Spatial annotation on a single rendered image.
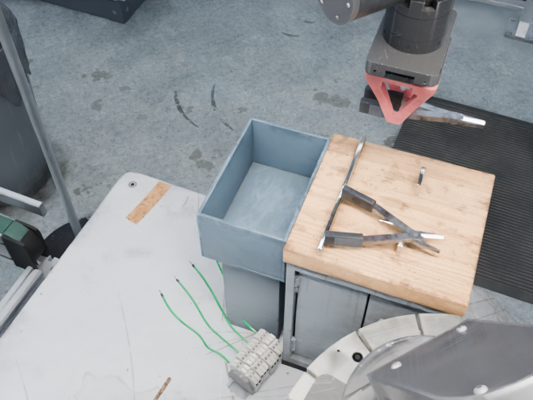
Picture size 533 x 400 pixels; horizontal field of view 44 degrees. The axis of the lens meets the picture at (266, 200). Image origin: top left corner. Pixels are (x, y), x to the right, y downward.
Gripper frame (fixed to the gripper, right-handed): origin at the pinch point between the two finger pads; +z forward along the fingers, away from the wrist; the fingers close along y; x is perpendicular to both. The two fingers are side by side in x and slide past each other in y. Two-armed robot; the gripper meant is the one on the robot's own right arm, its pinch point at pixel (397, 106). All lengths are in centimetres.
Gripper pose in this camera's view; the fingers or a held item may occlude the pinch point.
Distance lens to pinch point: 70.0
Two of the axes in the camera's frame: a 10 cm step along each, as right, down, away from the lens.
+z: 0.0, 6.2, 7.8
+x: 9.4, 2.7, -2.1
